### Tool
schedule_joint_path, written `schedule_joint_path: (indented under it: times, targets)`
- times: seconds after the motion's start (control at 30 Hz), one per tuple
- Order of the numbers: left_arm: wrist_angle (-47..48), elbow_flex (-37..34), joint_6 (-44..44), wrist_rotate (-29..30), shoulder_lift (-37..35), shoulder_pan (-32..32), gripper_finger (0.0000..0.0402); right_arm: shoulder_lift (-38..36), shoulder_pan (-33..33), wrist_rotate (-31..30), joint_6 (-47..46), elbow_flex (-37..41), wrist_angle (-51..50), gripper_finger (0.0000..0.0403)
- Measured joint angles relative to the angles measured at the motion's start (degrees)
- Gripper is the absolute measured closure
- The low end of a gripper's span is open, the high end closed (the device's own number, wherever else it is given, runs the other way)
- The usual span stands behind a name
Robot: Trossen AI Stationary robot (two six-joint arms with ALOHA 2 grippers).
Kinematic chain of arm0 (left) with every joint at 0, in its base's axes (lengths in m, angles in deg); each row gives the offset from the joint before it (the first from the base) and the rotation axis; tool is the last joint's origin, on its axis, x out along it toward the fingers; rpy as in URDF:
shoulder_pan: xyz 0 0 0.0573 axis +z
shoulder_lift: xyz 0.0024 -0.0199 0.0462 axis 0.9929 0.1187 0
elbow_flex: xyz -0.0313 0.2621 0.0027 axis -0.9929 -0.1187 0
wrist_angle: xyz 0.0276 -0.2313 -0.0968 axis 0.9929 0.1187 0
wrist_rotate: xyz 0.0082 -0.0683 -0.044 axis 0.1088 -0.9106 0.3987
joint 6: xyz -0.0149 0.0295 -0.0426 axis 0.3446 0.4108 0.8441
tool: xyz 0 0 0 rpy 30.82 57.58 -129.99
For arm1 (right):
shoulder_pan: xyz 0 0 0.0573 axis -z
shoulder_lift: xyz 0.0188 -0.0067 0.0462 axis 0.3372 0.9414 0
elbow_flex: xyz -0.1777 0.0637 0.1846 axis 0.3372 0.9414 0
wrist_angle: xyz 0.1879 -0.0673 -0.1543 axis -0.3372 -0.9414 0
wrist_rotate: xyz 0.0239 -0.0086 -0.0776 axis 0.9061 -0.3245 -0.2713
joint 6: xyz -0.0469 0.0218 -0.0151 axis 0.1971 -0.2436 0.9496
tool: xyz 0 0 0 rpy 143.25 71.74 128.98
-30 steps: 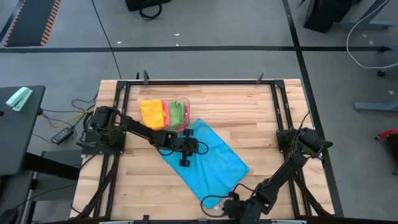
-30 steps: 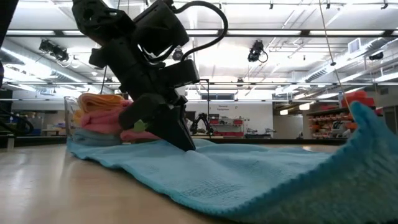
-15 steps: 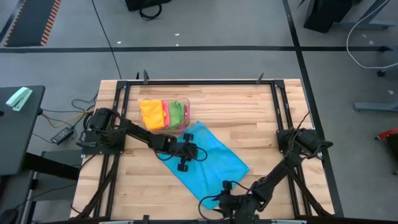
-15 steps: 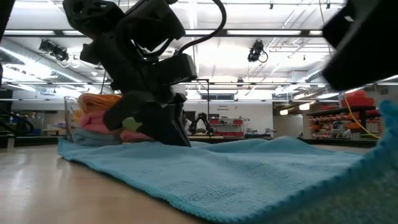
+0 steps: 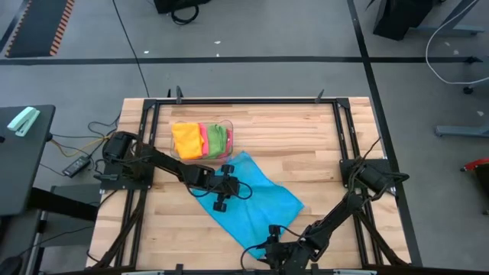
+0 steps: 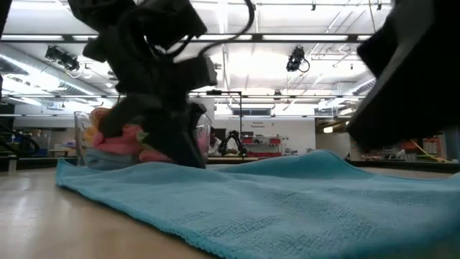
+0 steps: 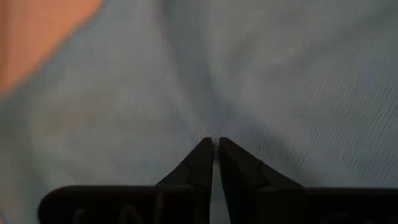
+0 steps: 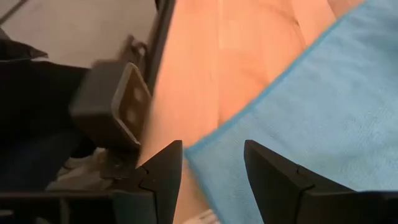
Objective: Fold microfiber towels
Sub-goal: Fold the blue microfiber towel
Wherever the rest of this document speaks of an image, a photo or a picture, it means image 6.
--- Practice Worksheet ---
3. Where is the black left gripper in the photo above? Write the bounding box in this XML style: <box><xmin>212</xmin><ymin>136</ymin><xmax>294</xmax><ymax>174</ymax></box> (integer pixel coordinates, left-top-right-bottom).
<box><xmin>81</xmin><ymin>21</ymin><xmax>219</xmax><ymax>170</ymax></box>

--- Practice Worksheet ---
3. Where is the person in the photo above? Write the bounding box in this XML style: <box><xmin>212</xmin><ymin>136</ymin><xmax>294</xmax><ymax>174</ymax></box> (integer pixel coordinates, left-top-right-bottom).
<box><xmin>208</xmin><ymin>126</ymin><xmax>224</xmax><ymax>157</ymax></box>

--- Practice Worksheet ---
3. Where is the yellow hanging cable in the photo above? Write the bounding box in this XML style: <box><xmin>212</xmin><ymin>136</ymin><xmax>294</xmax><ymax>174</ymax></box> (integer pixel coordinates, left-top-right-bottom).
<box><xmin>409</xmin><ymin>138</ymin><xmax>450</xmax><ymax>163</ymax></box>

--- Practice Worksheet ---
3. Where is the blue microfiber towel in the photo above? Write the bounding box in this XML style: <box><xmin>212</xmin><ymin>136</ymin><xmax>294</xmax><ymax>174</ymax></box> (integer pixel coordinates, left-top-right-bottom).
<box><xmin>55</xmin><ymin>149</ymin><xmax>460</xmax><ymax>259</ymax></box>
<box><xmin>84</xmin><ymin>148</ymin><xmax>142</xmax><ymax>171</ymax></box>

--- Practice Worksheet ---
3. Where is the pink microfiber towel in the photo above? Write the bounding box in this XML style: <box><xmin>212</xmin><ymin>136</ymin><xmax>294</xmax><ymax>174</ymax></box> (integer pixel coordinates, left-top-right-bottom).
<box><xmin>91</xmin><ymin>124</ymin><xmax>145</xmax><ymax>156</ymax></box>
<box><xmin>138</xmin><ymin>122</ymin><xmax>212</xmax><ymax>163</ymax></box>

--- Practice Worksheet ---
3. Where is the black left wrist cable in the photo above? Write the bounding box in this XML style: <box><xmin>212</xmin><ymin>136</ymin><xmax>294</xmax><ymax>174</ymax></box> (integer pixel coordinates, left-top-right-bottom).
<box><xmin>154</xmin><ymin>0</ymin><xmax>257</xmax><ymax>58</ymax></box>

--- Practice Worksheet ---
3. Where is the red storage rack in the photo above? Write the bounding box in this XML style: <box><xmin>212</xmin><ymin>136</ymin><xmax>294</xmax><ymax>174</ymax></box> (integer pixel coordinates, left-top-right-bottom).
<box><xmin>361</xmin><ymin>136</ymin><xmax>450</xmax><ymax>163</ymax></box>

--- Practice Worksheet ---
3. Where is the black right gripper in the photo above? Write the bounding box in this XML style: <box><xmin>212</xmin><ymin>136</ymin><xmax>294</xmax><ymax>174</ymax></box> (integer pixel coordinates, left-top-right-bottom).
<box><xmin>345</xmin><ymin>0</ymin><xmax>460</xmax><ymax>151</ymax></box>

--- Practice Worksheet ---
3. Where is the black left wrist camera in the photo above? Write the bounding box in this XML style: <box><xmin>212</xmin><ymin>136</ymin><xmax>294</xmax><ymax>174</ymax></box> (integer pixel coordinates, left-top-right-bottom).
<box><xmin>134</xmin><ymin>0</ymin><xmax>208</xmax><ymax>51</ymax></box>

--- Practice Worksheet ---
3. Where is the orange microfiber towel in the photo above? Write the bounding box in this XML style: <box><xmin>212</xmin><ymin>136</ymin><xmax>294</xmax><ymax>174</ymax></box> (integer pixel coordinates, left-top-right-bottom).
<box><xmin>89</xmin><ymin>106</ymin><xmax>113</xmax><ymax>126</ymax></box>

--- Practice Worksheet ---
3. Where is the black hose loop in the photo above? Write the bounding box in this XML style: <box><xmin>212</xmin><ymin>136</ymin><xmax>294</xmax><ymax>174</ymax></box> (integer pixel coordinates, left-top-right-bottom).
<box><xmin>0</xmin><ymin>122</ymin><xmax>41</xmax><ymax>160</ymax></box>

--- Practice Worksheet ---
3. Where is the black ceiling camera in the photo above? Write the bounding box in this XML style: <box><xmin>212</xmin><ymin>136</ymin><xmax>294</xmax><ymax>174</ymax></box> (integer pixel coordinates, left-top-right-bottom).
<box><xmin>286</xmin><ymin>45</ymin><xmax>311</xmax><ymax>73</ymax></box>
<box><xmin>45</xmin><ymin>45</ymin><xmax>81</xmax><ymax>72</ymax></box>

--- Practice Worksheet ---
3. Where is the white shelf with red bins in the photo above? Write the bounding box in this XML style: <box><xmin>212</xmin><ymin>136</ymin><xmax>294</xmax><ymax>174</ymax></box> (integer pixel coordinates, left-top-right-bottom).
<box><xmin>241</xmin><ymin>135</ymin><xmax>284</xmax><ymax>158</ymax></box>

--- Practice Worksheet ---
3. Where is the clear plastic bin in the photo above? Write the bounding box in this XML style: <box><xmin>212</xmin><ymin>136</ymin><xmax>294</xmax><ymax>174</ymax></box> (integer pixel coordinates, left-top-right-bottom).
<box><xmin>73</xmin><ymin>109</ymin><xmax>213</xmax><ymax>169</ymax></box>

